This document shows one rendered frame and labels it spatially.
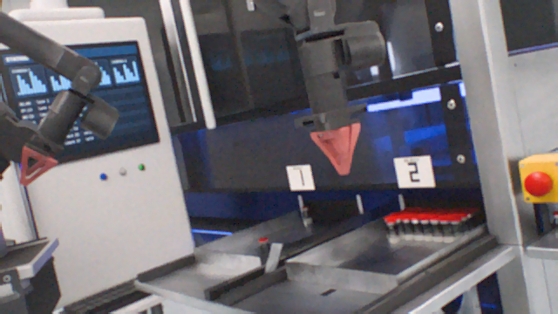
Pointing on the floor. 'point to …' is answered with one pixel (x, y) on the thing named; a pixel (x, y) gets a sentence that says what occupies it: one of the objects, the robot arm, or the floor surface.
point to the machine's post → (499, 151)
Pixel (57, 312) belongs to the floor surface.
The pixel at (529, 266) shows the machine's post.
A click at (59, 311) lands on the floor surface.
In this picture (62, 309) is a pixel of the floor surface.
